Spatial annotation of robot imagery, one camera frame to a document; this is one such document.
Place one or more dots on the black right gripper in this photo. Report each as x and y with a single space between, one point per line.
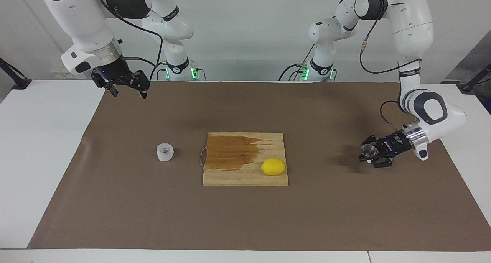
115 71

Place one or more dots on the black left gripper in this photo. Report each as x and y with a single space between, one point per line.
395 145

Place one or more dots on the steel double jigger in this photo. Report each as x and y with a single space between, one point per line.
369 151

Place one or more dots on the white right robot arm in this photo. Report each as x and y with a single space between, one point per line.
84 21

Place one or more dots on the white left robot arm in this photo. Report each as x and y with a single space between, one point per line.
412 25

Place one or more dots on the yellow lemon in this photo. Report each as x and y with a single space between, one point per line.
273 166

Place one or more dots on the black clamp stand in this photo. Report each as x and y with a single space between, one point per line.
470 86
17 81

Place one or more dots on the blue object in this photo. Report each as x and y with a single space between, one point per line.
488 106

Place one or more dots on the brown paper mat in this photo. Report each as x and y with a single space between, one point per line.
153 209

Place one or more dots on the wooden cutting board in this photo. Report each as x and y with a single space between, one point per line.
245 176

